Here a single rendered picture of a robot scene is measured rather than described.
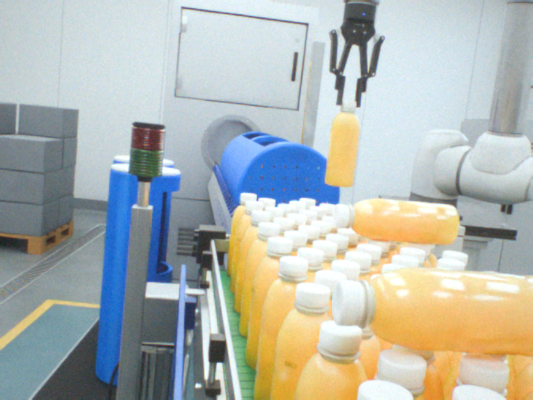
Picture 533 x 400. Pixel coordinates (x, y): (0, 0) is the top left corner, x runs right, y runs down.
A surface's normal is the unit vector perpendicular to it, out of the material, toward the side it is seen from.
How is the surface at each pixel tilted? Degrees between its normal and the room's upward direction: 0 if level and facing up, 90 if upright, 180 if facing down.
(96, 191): 90
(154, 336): 90
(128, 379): 90
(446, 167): 91
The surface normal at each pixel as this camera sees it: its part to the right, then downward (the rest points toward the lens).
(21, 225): 0.01, 0.14
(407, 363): 0.11, -0.98
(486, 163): -0.70, 0.09
